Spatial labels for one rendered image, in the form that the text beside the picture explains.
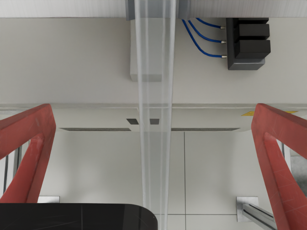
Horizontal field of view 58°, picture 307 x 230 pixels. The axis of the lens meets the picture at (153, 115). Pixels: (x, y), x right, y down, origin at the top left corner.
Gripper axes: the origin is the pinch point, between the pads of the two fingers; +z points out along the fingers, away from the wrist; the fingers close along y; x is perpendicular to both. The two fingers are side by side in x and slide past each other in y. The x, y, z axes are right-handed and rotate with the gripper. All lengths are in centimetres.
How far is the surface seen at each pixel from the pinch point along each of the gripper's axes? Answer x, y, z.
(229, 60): 11.6, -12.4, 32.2
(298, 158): 67, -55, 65
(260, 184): 74, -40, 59
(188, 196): 78, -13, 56
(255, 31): 6.3, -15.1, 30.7
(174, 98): 17.0, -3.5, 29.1
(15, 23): 7.6, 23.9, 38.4
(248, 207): 75, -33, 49
